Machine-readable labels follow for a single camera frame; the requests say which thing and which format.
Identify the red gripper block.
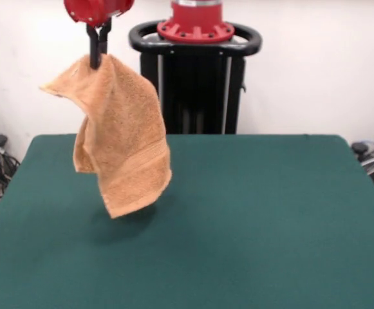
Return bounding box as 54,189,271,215
63,0,135,70

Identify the tan terry towel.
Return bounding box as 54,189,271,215
39,53,173,220

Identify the dark green table cloth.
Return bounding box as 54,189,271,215
0,134,374,309

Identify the small black power adapter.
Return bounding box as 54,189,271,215
351,142,370,155

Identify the white round object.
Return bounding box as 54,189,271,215
360,153,374,176

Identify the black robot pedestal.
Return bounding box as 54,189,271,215
128,19,263,135

